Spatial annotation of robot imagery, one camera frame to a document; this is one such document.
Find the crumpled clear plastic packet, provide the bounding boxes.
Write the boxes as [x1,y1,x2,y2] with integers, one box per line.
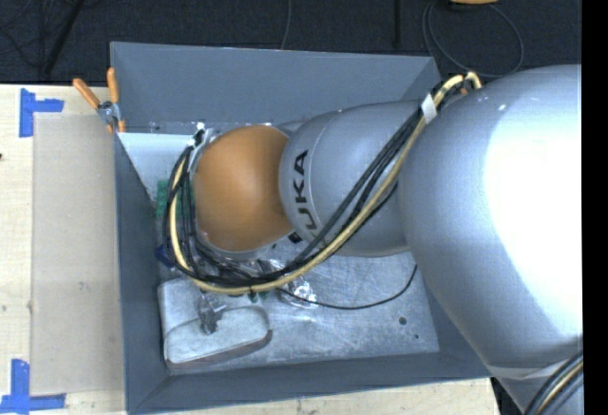
[277,274,318,309]

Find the grey metal bin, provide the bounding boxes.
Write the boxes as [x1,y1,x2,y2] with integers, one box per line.
[109,41,496,415]

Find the green textured block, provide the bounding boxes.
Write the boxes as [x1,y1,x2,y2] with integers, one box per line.
[156,179,179,221]

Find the brown cardboard board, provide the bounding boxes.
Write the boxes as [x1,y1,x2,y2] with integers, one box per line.
[29,112,125,398]

